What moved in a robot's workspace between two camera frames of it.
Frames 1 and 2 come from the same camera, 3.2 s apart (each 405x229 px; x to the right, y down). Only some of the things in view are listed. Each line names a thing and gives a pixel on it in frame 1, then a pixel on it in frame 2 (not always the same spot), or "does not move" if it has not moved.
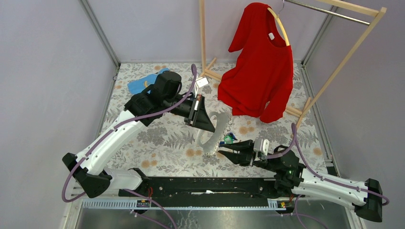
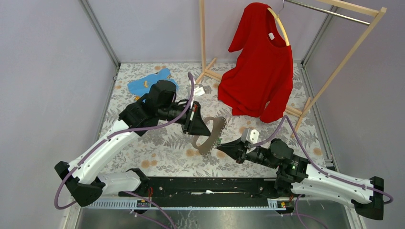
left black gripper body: x=195 y=109 -> x=188 y=124
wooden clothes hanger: x=276 y=16 does not move
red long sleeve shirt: x=260 y=84 does not move
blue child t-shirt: x=134 y=87 does not move
